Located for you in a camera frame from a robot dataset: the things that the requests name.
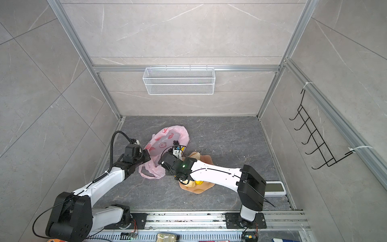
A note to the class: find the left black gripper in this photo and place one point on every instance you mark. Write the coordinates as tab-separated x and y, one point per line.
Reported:
145	153

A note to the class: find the beige fake potato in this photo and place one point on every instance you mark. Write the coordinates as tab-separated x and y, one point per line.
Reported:
195	155

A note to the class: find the pink scalloped bowl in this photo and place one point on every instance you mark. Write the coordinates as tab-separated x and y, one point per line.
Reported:
198	187

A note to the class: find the pink plastic bag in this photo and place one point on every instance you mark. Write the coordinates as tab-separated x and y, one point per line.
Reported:
161	142

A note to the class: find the beige fake mushroom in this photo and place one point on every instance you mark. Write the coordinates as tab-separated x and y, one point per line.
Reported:
189	183

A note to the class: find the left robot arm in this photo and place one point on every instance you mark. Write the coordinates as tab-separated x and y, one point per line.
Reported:
73	216

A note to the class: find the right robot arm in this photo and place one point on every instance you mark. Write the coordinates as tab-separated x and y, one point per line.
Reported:
249	185

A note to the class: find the white digital timer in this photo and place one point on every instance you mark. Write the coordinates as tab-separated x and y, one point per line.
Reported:
275	189

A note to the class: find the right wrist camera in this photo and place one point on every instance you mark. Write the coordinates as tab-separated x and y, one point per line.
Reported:
178	151

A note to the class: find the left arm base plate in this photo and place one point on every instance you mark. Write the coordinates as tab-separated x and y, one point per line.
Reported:
137	220

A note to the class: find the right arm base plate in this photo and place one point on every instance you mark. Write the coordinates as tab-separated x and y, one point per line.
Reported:
235	221

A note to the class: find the white wire mesh basket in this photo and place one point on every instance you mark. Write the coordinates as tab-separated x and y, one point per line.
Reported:
179	81

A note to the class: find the aluminium front rail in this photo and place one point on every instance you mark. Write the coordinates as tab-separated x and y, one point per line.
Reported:
210	226

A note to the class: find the black wire hook rack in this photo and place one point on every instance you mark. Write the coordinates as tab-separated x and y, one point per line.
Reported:
315	137

